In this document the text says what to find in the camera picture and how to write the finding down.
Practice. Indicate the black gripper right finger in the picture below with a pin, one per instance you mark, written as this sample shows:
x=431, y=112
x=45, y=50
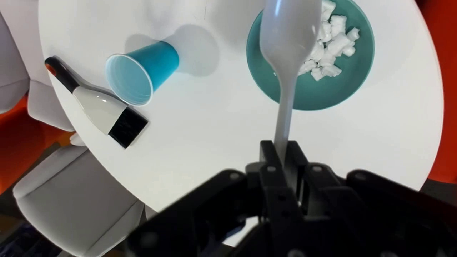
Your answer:
x=371, y=214

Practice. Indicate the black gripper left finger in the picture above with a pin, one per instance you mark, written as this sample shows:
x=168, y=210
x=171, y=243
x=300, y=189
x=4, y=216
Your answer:
x=214, y=209

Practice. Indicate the white plastic spoon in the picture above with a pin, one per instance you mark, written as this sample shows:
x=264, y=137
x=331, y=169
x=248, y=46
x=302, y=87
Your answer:
x=290, y=37

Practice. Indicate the teal bowl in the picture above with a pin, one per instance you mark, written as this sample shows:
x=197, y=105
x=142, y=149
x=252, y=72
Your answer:
x=332, y=95

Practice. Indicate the grey upholstered armchair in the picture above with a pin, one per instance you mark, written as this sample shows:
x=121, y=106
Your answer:
x=65, y=200
x=11, y=72

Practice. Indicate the blue plastic cup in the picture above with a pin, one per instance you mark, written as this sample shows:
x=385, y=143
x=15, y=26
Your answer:
x=157, y=62

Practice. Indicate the white crumbled pieces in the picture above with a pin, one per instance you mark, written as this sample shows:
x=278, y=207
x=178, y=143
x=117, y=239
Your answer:
x=332, y=43

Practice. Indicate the orange upholstered armchair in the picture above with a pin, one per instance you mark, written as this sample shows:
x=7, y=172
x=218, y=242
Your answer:
x=14, y=147

